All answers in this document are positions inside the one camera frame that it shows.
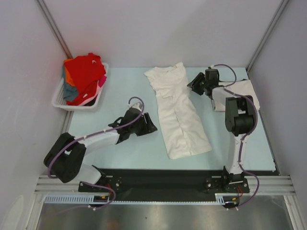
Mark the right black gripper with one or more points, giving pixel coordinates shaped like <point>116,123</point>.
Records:
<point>199,84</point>

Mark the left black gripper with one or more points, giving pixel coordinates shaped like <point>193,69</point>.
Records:
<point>147,128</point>

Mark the white printed t shirt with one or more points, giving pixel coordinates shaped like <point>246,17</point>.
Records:
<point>180,124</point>

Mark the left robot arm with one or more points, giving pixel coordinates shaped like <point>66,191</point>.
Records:
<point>64,161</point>

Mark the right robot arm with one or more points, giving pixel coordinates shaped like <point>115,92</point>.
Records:
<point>240,118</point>

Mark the pink garment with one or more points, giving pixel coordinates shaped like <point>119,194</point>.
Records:
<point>91,101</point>

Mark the red t shirt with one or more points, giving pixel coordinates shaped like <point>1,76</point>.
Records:
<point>85,71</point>

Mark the grey blue garment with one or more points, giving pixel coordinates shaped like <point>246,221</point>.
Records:
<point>69,92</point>

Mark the orange garment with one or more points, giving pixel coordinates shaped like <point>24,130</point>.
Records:
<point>68,78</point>

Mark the white plastic basket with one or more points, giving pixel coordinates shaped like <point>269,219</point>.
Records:
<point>59,102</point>

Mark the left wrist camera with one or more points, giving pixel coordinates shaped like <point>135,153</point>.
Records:
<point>136,106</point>

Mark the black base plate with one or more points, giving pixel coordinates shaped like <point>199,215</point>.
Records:
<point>169,195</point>

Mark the slotted cable duct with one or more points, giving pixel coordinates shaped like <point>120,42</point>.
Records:
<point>100,200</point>

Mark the right corner aluminium post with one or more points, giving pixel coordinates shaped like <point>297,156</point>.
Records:
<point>267,34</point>

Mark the corner aluminium post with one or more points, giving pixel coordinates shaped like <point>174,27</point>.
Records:
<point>53,26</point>
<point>267,34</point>

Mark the left corner aluminium post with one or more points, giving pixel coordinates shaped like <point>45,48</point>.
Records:
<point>53,26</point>

